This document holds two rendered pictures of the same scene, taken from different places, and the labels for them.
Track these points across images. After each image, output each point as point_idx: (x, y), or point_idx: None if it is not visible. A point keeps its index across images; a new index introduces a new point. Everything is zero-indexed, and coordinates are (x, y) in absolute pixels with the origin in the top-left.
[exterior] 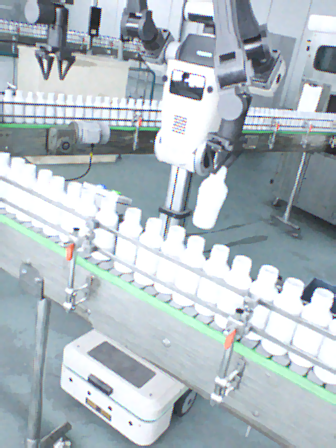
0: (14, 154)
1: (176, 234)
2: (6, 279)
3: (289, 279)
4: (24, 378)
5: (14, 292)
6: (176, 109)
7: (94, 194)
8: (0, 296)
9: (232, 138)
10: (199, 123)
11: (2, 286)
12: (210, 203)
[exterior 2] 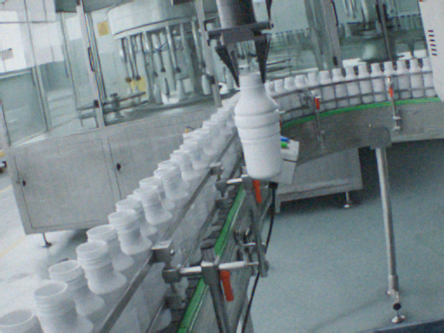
0: (428, 136)
1: (154, 176)
2: (442, 301)
3: (109, 226)
4: None
5: (437, 317)
6: (427, 21)
7: (192, 140)
8: (419, 319)
9: (225, 26)
10: (440, 32)
11: (431, 309)
12: (239, 133)
